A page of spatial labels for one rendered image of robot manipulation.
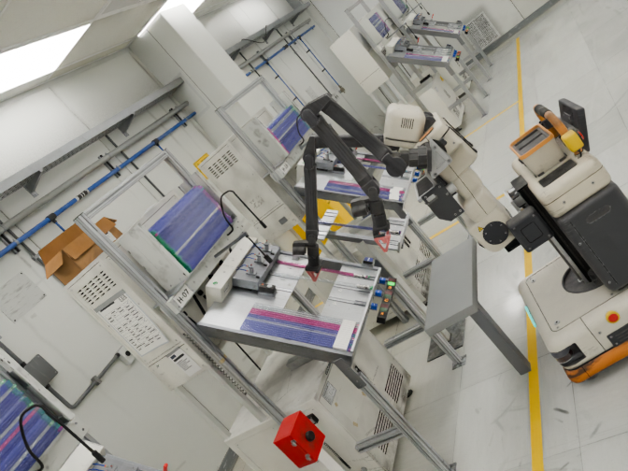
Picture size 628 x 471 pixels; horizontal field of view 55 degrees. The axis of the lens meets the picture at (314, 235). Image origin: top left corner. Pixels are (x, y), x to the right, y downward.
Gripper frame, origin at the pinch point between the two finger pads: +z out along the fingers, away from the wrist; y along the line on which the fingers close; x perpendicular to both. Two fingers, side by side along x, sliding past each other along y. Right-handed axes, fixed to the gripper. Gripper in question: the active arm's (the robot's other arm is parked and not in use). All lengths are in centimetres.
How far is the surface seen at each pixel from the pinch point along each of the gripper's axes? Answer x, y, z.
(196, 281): -47, 32, -14
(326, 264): 0.9, -19.2, 2.5
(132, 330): -75, 49, 6
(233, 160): -82, -97, -21
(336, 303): 14.5, 13.6, 3.1
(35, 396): -61, 123, -24
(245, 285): -30.3, 16.8, -3.5
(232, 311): -30.3, 34.3, -0.4
